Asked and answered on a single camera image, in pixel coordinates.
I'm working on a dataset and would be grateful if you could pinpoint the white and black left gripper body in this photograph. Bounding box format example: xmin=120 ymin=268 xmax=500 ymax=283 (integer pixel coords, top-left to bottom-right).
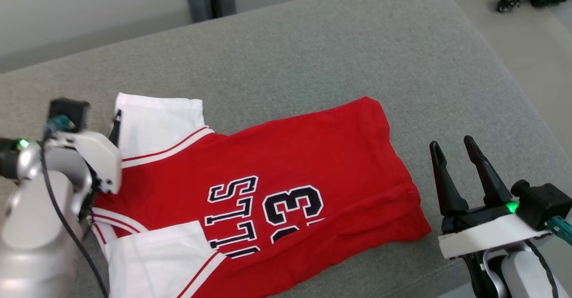
xmin=56 ymin=130 xmax=122 ymax=194

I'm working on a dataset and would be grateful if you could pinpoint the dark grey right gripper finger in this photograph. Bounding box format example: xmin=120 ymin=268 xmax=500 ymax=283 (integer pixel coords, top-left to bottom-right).
xmin=429 ymin=141 xmax=470 ymax=217
xmin=463 ymin=135 xmax=513 ymax=208

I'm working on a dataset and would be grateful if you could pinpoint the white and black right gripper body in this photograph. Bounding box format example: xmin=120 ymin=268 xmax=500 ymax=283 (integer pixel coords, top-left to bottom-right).
xmin=438 ymin=180 xmax=552 ymax=259

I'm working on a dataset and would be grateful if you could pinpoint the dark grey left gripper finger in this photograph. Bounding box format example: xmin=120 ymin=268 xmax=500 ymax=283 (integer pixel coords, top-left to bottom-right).
xmin=109 ymin=109 xmax=122 ymax=147

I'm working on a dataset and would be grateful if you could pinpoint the red jersey with white sleeves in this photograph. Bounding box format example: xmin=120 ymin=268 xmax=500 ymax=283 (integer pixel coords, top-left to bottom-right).
xmin=92 ymin=92 xmax=433 ymax=298

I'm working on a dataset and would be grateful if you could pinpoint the black left cable teal plug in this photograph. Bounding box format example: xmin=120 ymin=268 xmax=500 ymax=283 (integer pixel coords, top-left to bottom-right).
xmin=39 ymin=115 xmax=110 ymax=298

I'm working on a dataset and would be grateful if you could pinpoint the black cable teal plug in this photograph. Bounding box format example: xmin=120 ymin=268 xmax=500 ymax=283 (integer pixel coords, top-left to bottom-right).
xmin=524 ymin=215 xmax=572 ymax=298
xmin=39 ymin=115 xmax=110 ymax=298

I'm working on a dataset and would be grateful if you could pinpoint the black right cable teal plug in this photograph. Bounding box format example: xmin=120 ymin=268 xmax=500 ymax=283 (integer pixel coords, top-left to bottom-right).
xmin=524 ymin=215 xmax=572 ymax=298

